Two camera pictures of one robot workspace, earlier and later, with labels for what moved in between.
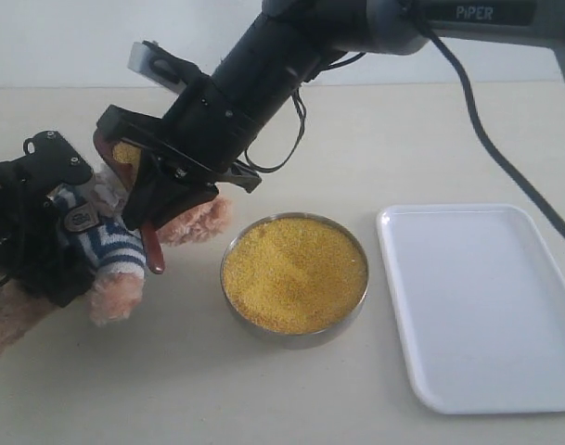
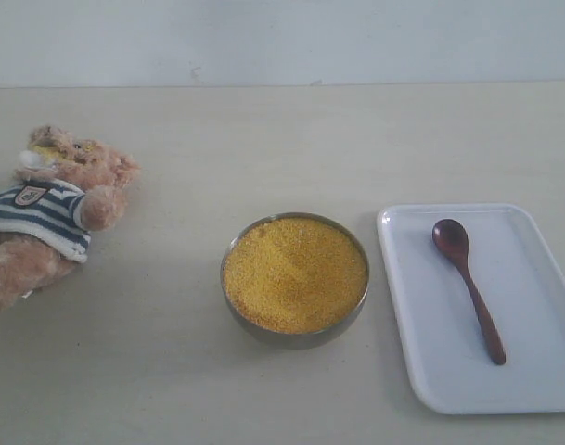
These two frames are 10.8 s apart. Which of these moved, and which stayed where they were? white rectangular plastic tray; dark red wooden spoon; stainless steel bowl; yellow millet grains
Moved: dark red wooden spoon
Stayed: yellow millet grains; stainless steel bowl; white rectangular plastic tray
